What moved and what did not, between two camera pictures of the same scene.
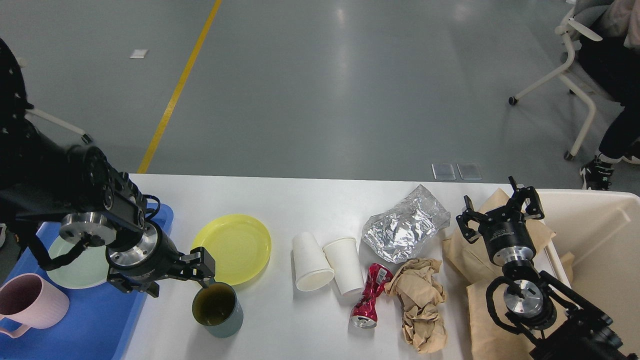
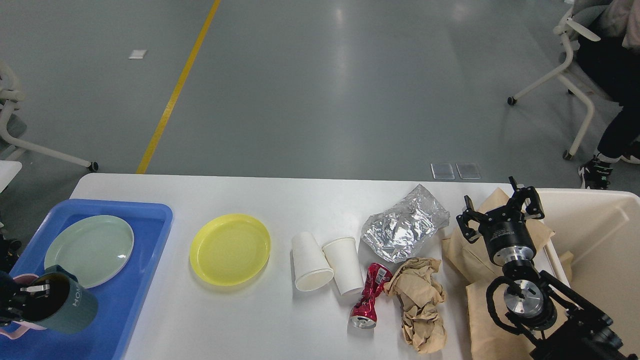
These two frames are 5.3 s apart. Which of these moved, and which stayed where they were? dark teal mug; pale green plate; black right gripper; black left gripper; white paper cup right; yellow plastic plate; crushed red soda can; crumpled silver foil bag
Moved: black left gripper; dark teal mug
Stayed: yellow plastic plate; black right gripper; crumpled silver foil bag; crushed red soda can; white paper cup right; pale green plate
